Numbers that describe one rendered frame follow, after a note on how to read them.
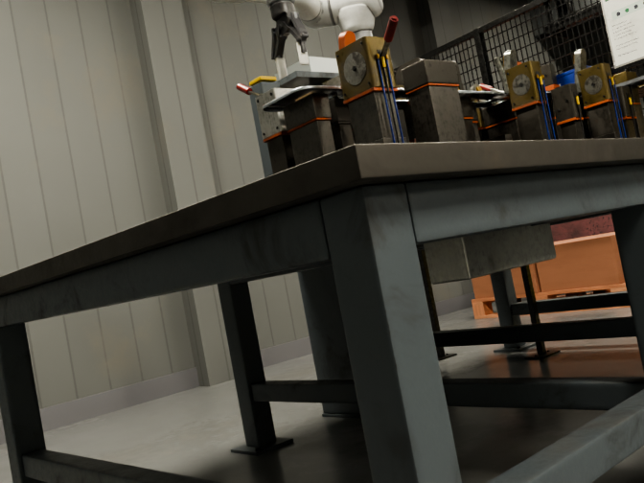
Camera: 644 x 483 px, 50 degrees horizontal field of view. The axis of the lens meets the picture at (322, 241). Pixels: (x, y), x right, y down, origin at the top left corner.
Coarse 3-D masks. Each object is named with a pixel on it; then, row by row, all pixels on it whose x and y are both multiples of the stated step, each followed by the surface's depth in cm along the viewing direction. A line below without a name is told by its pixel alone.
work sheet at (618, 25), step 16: (608, 0) 276; (624, 0) 271; (640, 0) 267; (608, 16) 277; (624, 16) 272; (640, 16) 267; (608, 32) 278; (624, 32) 273; (640, 32) 268; (624, 48) 274; (640, 48) 269; (624, 64) 274
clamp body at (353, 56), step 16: (352, 48) 156; (368, 48) 153; (352, 64) 157; (368, 64) 153; (384, 64) 154; (352, 80) 158; (368, 80) 154; (384, 80) 155; (352, 96) 158; (368, 96) 155; (384, 96) 154; (352, 112) 160; (368, 112) 156; (384, 112) 155; (368, 128) 156; (384, 128) 154; (400, 128) 155
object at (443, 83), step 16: (416, 64) 171; (432, 64) 171; (448, 64) 175; (416, 80) 172; (432, 80) 170; (448, 80) 174; (416, 96) 173; (432, 96) 170; (448, 96) 174; (416, 112) 173; (432, 112) 170; (448, 112) 173; (416, 128) 174; (432, 128) 170; (448, 128) 172; (464, 128) 176
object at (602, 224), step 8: (608, 216) 573; (560, 224) 598; (568, 224) 594; (576, 224) 590; (584, 224) 586; (592, 224) 582; (600, 224) 578; (608, 224) 574; (552, 232) 603; (560, 232) 599; (568, 232) 594; (576, 232) 590; (584, 232) 586; (592, 232) 582; (600, 232) 578; (608, 232) 574; (560, 240) 599
